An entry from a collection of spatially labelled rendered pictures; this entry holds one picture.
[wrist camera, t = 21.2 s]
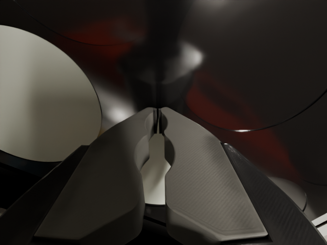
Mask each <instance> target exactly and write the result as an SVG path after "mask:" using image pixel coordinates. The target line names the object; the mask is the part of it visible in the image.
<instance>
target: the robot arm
mask: <svg viewBox="0 0 327 245"><path fill-rule="evenodd" d="M158 122H159V134H162V135H163V136H164V158H165V160H166V161H167V162H168V163H169V165H170V166H171V167H170V169H169V170H168V171H167V173H166V174H165V177H164V185H165V217H166V230H167V232H168V234H169V235H170V236H171V237H172V238H174V239H175V240H177V241H178V242H180V243H181V244H183V245H327V241H326V240H325V238H324V237H323V236H322V234H321V233H320V231H319V230H318V229H317V228H316V226H315V225H314V224H313V223H312V221H311V220H310V219H309V218H308V217H307V216H306V215H305V213H304V212H303V211H302V210H301V209H300V208H299V207H298V206H297V205H296V203H295V202H294V201H293V200H292V199H291V198H290V197H289V196H288V195H287V194H286V193H285V192H283V191H282V190H281V189H280V188H279V187H278V186H277V185H276V184H275V183H273V182H272V181H271V180H270V179H269V178H268V177H267V176H266V175H265V174H263V173H262V172H261V171H260V170H259V169H258V168H257V167H256V166H254V165H253V164H252V163H251V162H250V161H249V160H248V159H247V158H245V157H244V156H243V154H241V153H240V152H239V151H238V150H237V149H236V148H235V147H233V146H232V145H231V144H230V143H222V142H221V141H220V140H219V139H218V138H217V137H215V136H214V135H213V134H212V133H211V132H209V131H208V130H206V129H205V128H204V127H202V126H201V125H199V124H197V123H196V122H194V121H192V120H190V119H188V118H187V117H185V116H183V115H181V114H179V113H178V112H176V111H174V110H172V109H170V108H168V107H163V108H154V107H147V108H145V109H143V110H141V111H140V112H138V113H136V114H134V115H132V116H130V117H129V118H127V119H125V120H123V121H121V122H119V123H118V124H116V125H114V126H113V127H111V128H110V129H108V130H107V131H105V132H104V133H103V134H101V135H100V136H99V137H98V138H97V139H95V140H94V141H93V142H92V143H91V144H90V145H81V146H80V147H78V148H77V149H76V150H75V151H74V152H73V153H71V154H70V155H69V156H68V157H67V158H65V159H64V160H63V161H62V162H61V163H59V164H58V165H57V166H56V167H55V168H53V169H52V170H51V171H50V172H49V173H47V174H46V175H45V176H44V177H43V178H42V179H41V180H40V181H38V182H37V183H36V184H35V185H33V186H32V187H31V188H30V189H29V190H28V191H26V192H25V193H24V194H23V195H22V196H21V197H20V198H18V199H17V200H16V201H15V202H14V203H13V204H12V205H11V206H10V207H9V208H8V209H7V210H6V211H5V212H4V213H3V214H2V215H1V216H0V245H125V244H126V243H128V242H130V241H131V240H133V239H134V238H136V237H137V236H138V235H139V234H140V232H141V230H142V227H143V219H144V212H145V196H144V188H143V179H142V174H141V173H140V171H141V169H142V167H143V166H144V164H145V163H146V162H147V161H148V160H149V144H148V142H149V140H150V139H151V138H152V137H153V136H154V134H156V133H157V128H158Z"/></svg>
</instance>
